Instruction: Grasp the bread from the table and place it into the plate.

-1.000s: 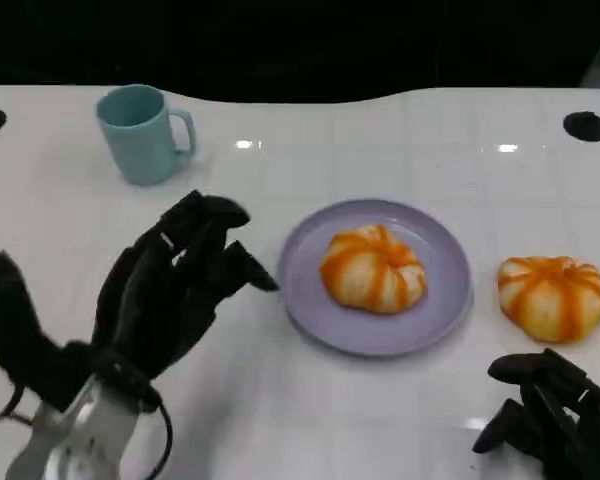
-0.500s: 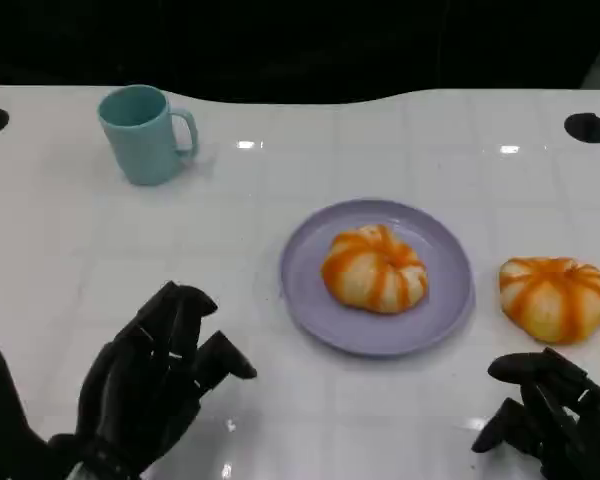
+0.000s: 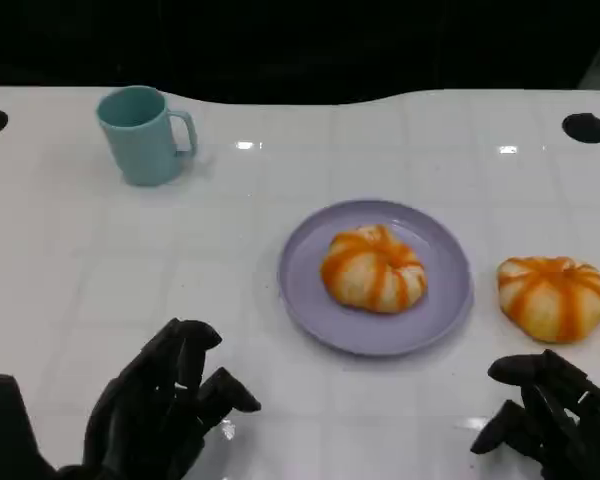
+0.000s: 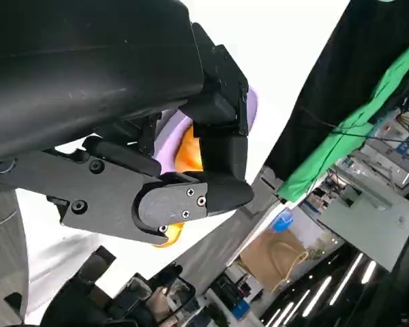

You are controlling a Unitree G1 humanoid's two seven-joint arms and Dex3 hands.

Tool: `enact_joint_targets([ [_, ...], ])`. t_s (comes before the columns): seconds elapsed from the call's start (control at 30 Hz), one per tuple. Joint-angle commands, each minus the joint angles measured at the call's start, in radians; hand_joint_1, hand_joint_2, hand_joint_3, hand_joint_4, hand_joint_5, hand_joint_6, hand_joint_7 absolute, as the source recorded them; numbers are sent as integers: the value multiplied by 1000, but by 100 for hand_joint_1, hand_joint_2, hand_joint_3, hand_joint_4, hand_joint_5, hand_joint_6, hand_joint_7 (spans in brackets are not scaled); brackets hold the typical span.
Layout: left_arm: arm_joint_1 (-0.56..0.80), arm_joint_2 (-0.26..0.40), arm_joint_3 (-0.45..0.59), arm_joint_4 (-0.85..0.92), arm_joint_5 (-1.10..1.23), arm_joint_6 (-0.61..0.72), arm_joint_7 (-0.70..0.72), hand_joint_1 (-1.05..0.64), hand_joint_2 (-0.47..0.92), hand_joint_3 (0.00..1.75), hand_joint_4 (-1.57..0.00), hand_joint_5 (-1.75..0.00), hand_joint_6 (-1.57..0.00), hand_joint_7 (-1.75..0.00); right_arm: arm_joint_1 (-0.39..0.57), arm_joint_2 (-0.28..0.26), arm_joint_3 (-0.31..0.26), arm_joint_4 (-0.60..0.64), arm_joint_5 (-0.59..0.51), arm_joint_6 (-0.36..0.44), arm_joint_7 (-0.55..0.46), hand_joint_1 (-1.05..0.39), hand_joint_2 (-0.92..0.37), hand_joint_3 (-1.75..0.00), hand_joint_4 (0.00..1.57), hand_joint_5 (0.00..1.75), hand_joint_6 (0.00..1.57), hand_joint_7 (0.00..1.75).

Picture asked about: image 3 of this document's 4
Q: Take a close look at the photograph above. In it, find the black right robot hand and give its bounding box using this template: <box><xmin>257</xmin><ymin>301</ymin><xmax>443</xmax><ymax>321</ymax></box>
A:
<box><xmin>470</xmin><ymin>348</ymin><xmax>600</xmax><ymax>480</ymax></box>

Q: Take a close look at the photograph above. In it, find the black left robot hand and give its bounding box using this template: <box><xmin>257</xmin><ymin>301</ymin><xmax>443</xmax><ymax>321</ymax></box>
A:
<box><xmin>0</xmin><ymin>318</ymin><xmax>262</xmax><ymax>480</ymax></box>

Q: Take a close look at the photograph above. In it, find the orange white toy bread roll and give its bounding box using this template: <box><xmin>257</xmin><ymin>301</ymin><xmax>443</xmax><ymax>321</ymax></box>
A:
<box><xmin>320</xmin><ymin>224</ymin><xmax>428</xmax><ymax>315</ymax></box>
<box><xmin>496</xmin><ymin>256</ymin><xmax>600</xmax><ymax>344</ymax></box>

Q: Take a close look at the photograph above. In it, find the lilac plate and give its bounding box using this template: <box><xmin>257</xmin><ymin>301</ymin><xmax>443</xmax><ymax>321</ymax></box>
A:
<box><xmin>278</xmin><ymin>199</ymin><xmax>475</xmax><ymax>357</ymax></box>

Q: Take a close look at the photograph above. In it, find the pale green mug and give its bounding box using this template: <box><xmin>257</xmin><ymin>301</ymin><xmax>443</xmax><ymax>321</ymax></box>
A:
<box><xmin>96</xmin><ymin>85</ymin><xmax>198</xmax><ymax>187</ymax></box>

